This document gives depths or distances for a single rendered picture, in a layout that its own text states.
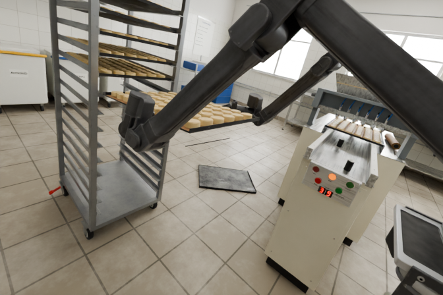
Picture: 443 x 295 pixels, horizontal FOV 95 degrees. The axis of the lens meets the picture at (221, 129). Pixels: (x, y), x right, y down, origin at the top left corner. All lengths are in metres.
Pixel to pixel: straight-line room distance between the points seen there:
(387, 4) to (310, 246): 4.72
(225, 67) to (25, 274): 1.48
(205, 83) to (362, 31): 0.26
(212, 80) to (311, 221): 1.10
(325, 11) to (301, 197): 1.08
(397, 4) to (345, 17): 5.02
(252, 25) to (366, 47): 0.16
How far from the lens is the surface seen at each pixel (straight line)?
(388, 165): 1.90
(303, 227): 1.39
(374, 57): 0.34
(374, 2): 5.42
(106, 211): 1.62
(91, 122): 1.15
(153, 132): 0.50
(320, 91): 1.85
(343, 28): 0.35
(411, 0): 5.38
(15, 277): 1.63
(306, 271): 1.56
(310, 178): 1.21
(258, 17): 0.36
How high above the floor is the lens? 1.25
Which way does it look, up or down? 20 degrees down
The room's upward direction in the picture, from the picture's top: 13 degrees clockwise
